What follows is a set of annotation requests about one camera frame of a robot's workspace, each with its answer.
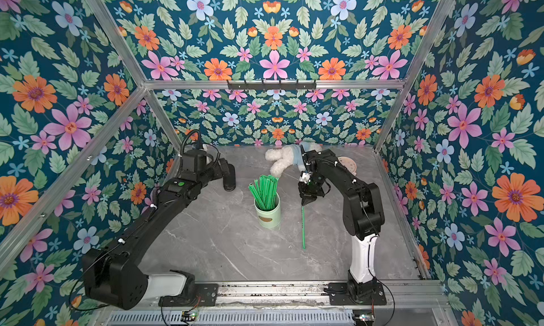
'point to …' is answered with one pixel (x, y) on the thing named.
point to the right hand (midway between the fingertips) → (307, 199)
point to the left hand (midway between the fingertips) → (220, 162)
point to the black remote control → (229, 181)
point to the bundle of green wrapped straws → (265, 190)
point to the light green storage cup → (268, 219)
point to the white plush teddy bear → (288, 155)
